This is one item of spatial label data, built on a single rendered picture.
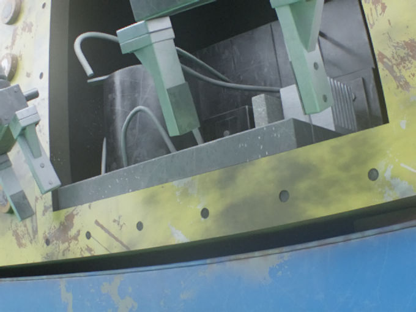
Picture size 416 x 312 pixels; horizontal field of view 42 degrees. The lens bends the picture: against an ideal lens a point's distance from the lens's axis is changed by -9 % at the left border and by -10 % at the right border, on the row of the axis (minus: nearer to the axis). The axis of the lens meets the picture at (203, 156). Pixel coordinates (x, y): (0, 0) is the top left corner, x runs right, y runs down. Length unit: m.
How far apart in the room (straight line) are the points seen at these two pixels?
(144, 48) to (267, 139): 0.17
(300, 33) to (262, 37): 0.59
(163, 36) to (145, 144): 0.36
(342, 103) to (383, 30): 0.23
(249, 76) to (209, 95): 0.09
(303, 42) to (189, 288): 0.37
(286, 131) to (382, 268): 0.17
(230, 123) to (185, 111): 0.46
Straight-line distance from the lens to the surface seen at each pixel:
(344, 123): 0.75
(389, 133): 0.54
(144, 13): 0.48
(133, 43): 0.51
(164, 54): 0.50
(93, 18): 1.19
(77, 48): 0.93
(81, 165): 1.06
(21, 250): 0.93
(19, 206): 0.85
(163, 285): 0.73
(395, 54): 0.55
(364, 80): 0.85
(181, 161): 0.68
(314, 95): 0.42
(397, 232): 0.56
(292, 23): 0.41
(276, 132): 0.61
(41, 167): 0.73
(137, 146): 0.84
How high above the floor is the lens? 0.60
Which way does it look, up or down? 13 degrees up
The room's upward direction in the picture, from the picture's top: 6 degrees counter-clockwise
